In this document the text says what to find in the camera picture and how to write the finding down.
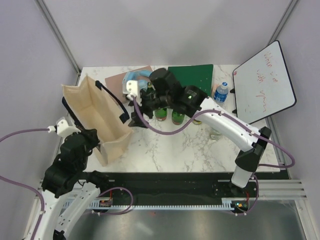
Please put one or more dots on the brown cardboard sheet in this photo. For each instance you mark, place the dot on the brown cardboard sheet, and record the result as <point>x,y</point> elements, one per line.
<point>114,82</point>

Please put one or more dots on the blue cap water bottle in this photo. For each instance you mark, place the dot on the blue cap water bottle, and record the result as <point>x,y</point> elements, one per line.
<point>221,93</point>

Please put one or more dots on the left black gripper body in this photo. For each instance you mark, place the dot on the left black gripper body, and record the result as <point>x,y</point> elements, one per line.
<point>91,142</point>

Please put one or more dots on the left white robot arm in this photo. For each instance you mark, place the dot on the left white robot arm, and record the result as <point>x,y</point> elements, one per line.
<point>66,170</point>

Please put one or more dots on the green glass bottle yellow cap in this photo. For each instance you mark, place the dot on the green glass bottle yellow cap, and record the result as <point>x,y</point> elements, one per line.
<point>215,135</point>

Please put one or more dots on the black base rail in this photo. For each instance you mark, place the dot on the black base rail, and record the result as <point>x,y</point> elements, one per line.
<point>168,188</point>

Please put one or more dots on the light blue headphones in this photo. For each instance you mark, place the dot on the light blue headphones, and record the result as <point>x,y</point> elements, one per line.
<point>141,76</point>

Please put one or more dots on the small whiteboard with writing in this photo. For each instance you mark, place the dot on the small whiteboard with writing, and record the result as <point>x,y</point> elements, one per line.
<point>262,85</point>

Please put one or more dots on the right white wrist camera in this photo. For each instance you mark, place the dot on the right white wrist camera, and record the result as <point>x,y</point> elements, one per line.
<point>131,90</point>

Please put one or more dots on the white cable duct strip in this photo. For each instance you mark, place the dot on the white cable duct strip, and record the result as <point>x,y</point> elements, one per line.
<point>224,206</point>

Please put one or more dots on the green binder folder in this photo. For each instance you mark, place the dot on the green binder folder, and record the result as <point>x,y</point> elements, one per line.
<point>200,76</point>

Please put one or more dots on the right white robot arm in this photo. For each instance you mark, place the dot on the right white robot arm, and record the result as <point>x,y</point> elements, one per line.
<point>197,105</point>

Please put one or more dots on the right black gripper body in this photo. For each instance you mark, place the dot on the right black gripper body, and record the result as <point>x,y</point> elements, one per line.
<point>150,103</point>

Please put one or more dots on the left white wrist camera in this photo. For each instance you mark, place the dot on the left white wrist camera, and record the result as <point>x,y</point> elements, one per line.
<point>63,128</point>

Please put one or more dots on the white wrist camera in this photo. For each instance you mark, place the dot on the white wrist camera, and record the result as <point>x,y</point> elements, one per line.
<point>63,128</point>
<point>131,90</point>

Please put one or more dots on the beige canvas tote bag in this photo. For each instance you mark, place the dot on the beige canvas tote bag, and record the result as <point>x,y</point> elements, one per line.
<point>93,106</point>

